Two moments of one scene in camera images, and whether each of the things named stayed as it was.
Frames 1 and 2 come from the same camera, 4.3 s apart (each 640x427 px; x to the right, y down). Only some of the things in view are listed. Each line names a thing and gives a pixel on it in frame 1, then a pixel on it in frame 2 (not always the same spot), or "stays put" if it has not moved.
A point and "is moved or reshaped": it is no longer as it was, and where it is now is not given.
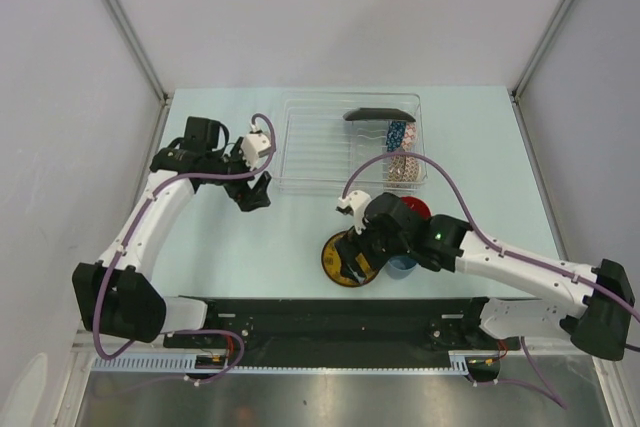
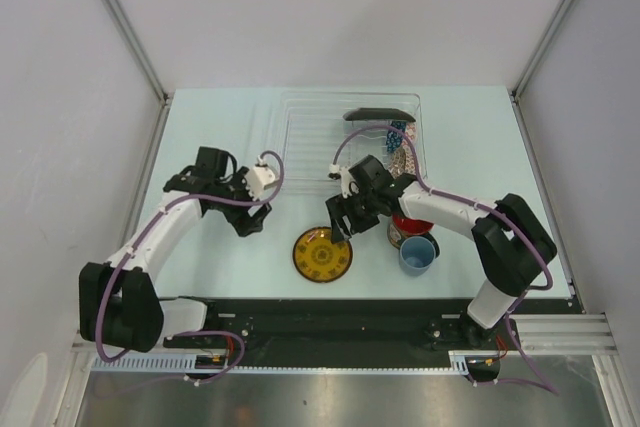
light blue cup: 401,267 is moved or reshaped
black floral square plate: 378,114 stays put
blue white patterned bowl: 395,134 stays put
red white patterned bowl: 403,168 stays put
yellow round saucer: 331,263 to 318,259
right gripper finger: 347,253 to 337,208
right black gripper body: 376,247 to 362,210
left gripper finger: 258,197 to 255,223
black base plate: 345,328 stays put
